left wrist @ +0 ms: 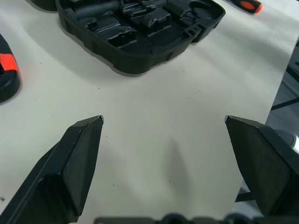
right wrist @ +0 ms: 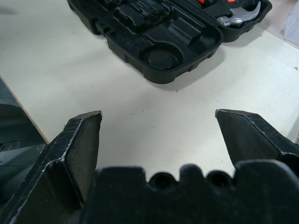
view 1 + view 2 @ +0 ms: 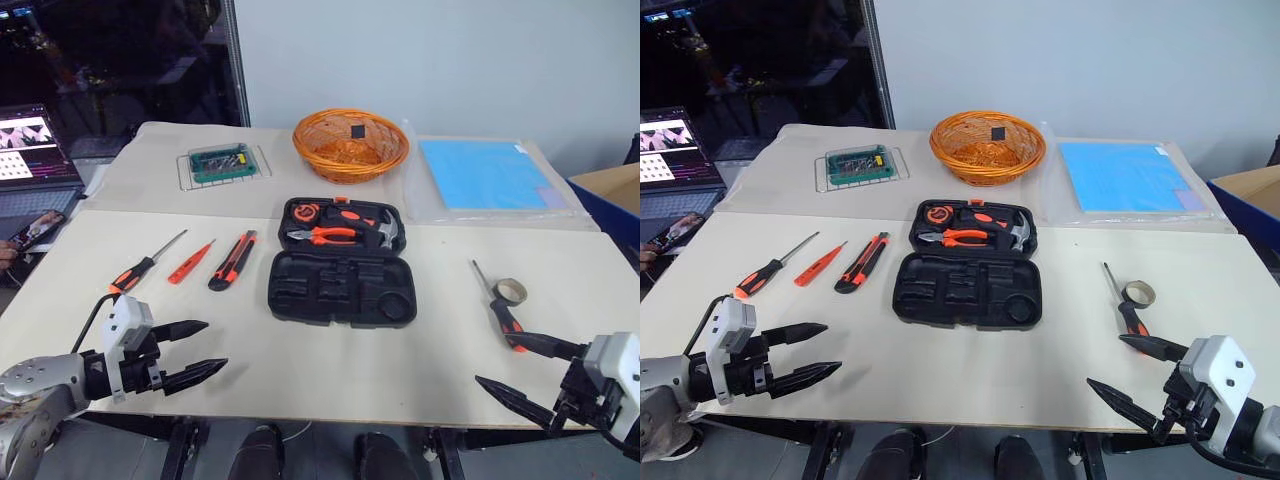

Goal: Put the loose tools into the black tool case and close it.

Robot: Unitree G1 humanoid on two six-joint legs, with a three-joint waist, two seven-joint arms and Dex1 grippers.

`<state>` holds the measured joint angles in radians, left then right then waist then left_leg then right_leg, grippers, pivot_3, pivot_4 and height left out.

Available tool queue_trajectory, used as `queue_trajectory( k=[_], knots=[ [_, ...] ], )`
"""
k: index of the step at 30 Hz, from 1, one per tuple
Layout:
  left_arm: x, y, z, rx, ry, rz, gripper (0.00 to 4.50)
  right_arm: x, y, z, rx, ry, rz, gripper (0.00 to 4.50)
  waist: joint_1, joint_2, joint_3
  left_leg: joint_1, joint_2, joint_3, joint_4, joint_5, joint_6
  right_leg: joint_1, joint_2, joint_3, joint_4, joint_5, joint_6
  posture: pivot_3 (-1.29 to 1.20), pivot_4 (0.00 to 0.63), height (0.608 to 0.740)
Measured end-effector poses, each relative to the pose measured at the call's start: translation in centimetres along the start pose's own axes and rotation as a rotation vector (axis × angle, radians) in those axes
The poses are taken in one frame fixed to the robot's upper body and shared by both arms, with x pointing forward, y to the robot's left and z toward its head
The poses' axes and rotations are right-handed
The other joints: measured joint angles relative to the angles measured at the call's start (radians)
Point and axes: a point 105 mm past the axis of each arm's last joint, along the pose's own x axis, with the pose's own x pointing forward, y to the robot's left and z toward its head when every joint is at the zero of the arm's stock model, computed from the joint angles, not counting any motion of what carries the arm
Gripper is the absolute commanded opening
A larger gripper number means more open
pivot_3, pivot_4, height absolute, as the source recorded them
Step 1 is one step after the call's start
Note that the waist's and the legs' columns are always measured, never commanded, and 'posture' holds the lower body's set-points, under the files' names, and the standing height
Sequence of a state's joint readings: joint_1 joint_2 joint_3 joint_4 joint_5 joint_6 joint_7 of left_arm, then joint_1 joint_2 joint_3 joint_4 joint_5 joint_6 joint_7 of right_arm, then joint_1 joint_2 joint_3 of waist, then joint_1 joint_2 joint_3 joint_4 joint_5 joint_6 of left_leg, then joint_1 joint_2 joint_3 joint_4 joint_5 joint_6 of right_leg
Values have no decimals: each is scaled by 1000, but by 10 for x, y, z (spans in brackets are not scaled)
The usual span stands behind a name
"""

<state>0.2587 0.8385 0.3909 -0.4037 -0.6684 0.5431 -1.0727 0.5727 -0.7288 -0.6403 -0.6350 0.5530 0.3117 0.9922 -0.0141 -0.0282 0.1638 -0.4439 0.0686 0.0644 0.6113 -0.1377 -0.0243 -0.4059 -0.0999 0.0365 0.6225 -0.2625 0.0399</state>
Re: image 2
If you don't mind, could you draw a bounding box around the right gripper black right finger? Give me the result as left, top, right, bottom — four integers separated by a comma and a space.
214, 109, 299, 169

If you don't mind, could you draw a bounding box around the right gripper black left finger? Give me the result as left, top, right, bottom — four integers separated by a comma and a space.
0, 111, 104, 224

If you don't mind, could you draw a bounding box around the black plastic tool case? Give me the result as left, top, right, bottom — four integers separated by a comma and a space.
66, 0, 273, 85

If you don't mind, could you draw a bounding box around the clear plastic bag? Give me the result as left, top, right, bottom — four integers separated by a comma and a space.
283, 4, 299, 45

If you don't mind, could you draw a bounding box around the silver claw hammer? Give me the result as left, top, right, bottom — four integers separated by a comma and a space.
216, 1, 263, 29

